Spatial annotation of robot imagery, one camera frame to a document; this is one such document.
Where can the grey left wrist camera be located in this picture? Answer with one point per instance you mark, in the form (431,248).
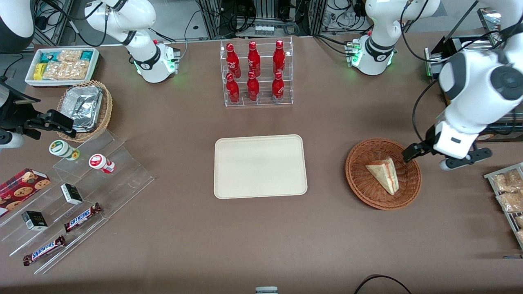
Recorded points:
(466,159)

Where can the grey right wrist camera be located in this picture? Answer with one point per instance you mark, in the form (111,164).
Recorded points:
(10,139)

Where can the small clear cracker bag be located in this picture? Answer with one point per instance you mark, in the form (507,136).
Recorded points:
(69,55)

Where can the clear acrylic stepped display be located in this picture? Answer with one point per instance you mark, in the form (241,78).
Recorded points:
(122,179)

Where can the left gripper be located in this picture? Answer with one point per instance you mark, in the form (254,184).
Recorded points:
(425,145)

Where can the white power strip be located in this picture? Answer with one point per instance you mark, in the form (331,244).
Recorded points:
(264,30)

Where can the teal snack packet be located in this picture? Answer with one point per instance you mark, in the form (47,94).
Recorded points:
(48,57)
(86,55)

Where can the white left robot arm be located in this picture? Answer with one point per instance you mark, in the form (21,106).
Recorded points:
(474,81)

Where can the white snack bin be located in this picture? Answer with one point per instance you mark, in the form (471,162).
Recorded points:
(94,65)

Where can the aluminium foil tray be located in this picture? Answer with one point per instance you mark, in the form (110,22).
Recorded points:
(83,107)

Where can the large clear cracker bag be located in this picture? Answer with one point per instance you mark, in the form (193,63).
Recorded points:
(65,70)

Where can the clear acrylic bottle rack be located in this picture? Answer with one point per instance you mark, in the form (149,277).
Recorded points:
(263,87)

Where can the small grey device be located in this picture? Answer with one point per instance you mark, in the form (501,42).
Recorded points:
(266,290)

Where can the small black box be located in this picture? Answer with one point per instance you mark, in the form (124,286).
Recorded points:
(34,220)
(72,194)

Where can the triangle sandwich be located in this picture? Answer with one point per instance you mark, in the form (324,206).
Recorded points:
(384,175)

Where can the red cola bottle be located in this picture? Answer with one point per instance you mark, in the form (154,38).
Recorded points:
(253,89)
(233,61)
(278,89)
(233,90)
(279,59)
(253,60)

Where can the light wicker basket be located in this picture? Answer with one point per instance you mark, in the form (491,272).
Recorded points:
(107,110)

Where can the red lid yogurt cup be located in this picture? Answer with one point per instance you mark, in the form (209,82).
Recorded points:
(99,162)

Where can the red cookie box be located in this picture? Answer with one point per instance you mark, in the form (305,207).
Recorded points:
(20,188)

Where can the cream plastic tray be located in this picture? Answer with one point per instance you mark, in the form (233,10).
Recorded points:
(260,166)

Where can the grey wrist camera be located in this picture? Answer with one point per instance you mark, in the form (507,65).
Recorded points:
(10,139)
(466,159)

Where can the brown snickers bar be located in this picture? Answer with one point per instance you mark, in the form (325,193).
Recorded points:
(43,250)
(81,217)

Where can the green lid yogurt cup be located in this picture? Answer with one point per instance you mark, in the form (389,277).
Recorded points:
(61,148)

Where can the yellow snack packet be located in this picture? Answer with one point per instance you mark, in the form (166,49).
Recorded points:
(39,71)

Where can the clear bag of snacks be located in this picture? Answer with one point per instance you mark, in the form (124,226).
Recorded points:
(510,202)
(508,181)

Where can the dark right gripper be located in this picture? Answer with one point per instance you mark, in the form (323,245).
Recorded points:
(17,114)

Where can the brown wicker basket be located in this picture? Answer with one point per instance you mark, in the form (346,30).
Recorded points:
(363,183)

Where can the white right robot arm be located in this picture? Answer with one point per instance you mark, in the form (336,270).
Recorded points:
(141,45)

